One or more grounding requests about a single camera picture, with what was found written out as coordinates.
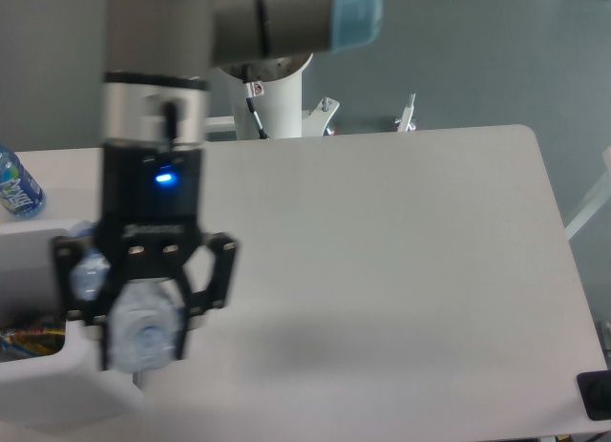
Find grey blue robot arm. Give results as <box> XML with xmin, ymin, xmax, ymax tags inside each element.
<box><xmin>51</xmin><ymin>0</ymin><xmax>383</xmax><ymax>373</ymax></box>

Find blue labelled drink bottle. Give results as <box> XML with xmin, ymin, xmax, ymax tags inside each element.
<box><xmin>1</xmin><ymin>145</ymin><xmax>46</xmax><ymax>219</ymax></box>

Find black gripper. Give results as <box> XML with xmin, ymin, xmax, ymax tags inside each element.
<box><xmin>51</xmin><ymin>143</ymin><xmax>240</xmax><ymax>370</ymax></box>

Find white trash can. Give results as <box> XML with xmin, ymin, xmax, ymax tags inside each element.
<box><xmin>1</xmin><ymin>220</ymin><xmax>142</xmax><ymax>427</ymax></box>

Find white table leg frame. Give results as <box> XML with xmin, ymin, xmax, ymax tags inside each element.
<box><xmin>564</xmin><ymin>147</ymin><xmax>610</xmax><ymax>241</ymax></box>

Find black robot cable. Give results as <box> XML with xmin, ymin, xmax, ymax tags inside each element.
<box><xmin>241</xmin><ymin>64</ymin><xmax>269</xmax><ymax>140</ymax></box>

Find colourful snack wrappers in bin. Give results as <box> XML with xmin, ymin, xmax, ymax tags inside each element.
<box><xmin>1</xmin><ymin>318</ymin><xmax>66</xmax><ymax>361</ymax></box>

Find white pedestal foot bracket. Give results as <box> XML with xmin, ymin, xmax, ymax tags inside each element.
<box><xmin>206</xmin><ymin>116</ymin><xmax>236</xmax><ymax>133</ymax></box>

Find clear plastic bottle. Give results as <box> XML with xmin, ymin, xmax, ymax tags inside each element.
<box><xmin>77</xmin><ymin>249</ymin><xmax>182</xmax><ymax>373</ymax></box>

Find black device at table edge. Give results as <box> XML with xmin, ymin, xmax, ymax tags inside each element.
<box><xmin>577</xmin><ymin>370</ymin><xmax>610</xmax><ymax>421</ymax></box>

